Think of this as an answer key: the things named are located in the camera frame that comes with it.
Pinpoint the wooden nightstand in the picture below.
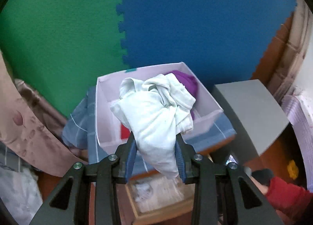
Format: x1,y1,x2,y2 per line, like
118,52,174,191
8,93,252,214
130,134,236,180

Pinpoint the white patterned bedding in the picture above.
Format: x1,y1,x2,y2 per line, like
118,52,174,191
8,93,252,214
1,167,43,224

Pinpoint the purple underwear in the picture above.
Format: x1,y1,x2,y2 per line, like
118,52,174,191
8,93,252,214
161,70,198,120

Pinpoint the blue checked cloth cover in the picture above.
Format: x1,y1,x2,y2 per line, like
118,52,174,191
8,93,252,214
62,87,236,164

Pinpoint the red underwear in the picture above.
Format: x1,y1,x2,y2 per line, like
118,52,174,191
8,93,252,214
121,124,130,141

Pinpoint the right red sleeve forearm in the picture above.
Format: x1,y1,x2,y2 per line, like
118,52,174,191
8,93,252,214
265,177,312,224

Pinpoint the brown satin curtain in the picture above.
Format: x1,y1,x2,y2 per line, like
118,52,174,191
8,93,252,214
14,79,67,140

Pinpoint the person right hand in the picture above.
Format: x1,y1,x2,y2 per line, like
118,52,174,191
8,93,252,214
244,167,274,195

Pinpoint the green foam mat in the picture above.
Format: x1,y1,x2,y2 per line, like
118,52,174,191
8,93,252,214
1,0,127,116

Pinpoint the pink floral curtain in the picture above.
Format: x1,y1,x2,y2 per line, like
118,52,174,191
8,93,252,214
1,57,86,177

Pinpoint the white XINCCI shoe box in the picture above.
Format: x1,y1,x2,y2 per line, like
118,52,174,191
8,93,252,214
95,62,223,155

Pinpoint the brown wooden door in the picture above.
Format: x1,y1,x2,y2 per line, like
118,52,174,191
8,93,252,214
251,13,293,86

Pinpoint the blue foam mat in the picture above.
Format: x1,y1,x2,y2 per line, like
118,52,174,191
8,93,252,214
112,0,298,94

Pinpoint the grey foam cube stool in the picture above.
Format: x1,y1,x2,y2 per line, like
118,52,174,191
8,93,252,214
212,79,289,164

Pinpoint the white pink floral underwear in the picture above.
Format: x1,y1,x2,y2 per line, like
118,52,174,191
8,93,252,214
134,183,153,202

